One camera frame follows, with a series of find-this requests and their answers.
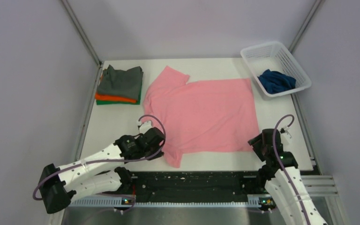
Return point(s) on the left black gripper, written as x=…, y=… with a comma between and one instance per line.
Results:
x=157, y=155

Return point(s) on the folded orange t shirt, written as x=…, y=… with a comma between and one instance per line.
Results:
x=109, y=100

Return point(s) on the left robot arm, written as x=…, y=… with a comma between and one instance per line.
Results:
x=104, y=171

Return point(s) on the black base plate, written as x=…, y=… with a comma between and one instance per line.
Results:
x=193, y=187

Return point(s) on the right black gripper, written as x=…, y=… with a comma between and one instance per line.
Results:
x=256, y=142

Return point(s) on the white plastic basket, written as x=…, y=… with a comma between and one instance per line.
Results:
x=275, y=57

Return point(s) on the folded grey t shirt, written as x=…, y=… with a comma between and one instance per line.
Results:
x=111, y=75

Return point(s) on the white slotted cable duct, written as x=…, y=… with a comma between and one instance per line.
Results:
x=105, y=201

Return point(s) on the crumpled blue t shirt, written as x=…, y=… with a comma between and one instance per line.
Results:
x=275, y=82

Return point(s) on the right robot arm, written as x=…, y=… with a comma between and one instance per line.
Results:
x=281, y=179

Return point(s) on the pink t shirt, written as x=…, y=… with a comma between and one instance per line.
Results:
x=202, y=116

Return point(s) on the left aluminium frame post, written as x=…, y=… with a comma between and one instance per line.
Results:
x=80, y=31

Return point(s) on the aluminium frame post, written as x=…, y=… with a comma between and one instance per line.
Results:
x=303, y=28
x=80, y=31

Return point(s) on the right aluminium frame post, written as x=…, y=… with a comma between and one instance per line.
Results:
x=303, y=28

